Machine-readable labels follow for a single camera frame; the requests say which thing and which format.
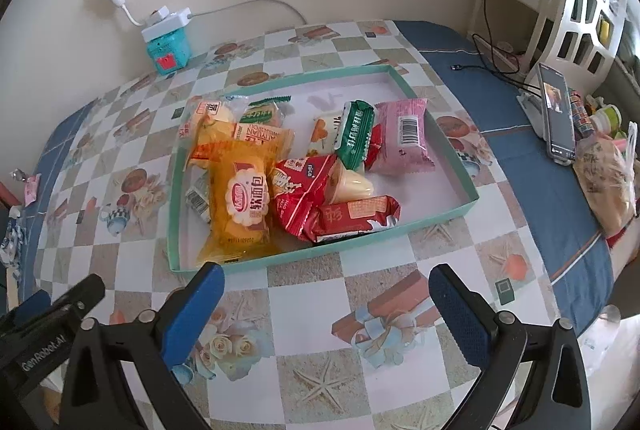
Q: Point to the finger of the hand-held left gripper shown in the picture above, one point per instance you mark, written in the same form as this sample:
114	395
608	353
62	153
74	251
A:
80	292
30	305

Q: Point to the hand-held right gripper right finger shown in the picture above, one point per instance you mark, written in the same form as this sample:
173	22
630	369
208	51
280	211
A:
460	310

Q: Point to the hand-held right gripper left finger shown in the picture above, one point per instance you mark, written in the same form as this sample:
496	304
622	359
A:
192	315

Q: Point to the pale green striped packet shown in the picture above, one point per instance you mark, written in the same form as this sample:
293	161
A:
197	197

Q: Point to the yellow snack packet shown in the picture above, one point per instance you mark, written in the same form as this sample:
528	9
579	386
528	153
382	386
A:
240	205

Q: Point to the teal cardboard tray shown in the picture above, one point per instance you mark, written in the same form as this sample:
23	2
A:
440	190

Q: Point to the dark red snack packet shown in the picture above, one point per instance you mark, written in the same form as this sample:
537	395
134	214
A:
357	215

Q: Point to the bright red snack packet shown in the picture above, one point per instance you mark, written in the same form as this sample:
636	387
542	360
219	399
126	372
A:
300	195

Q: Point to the cream jelly cup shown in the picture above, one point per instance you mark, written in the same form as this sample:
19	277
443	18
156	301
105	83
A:
355	187

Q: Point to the pink long snack packet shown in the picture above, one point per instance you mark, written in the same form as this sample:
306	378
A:
402	134

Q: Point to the cream orange bread packet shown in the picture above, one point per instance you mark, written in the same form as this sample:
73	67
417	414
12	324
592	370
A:
250	139

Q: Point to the dark green snack packet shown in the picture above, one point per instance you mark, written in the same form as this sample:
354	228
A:
356	134

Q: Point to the round bun clear packet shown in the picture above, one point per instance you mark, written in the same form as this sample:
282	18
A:
215	112

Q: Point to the green cow-print bun packet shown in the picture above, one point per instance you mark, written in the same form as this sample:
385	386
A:
260	112

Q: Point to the white orange snack packet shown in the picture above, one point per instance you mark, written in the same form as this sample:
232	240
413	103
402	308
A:
325	132

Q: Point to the crumpled blue white wrapper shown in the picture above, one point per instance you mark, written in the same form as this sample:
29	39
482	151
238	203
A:
10	245

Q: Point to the red board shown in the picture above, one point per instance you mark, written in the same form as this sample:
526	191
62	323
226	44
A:
4	195

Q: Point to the small pink candy packet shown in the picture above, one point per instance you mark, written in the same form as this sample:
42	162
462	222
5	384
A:
31	190

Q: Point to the checkered printed tablecloth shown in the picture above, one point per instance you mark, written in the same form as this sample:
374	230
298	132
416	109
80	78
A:
310	350

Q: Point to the foil candy wrapper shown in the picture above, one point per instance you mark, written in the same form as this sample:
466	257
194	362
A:
17	175

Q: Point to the filled plastic bag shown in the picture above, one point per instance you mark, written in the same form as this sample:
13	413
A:
605	190

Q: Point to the white phone stand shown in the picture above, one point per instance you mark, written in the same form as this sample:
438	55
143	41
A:
532	112

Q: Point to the black smartphone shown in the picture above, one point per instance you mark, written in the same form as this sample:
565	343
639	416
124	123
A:
557	119

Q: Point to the patterned tape roll stack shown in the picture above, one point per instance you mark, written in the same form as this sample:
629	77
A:
582	114

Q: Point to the green white tape roll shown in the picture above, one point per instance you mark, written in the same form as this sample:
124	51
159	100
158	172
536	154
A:
607	119

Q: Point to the teal tin box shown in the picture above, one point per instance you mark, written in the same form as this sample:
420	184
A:
167	49

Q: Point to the white power strip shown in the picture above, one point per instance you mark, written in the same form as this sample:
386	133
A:
162	27

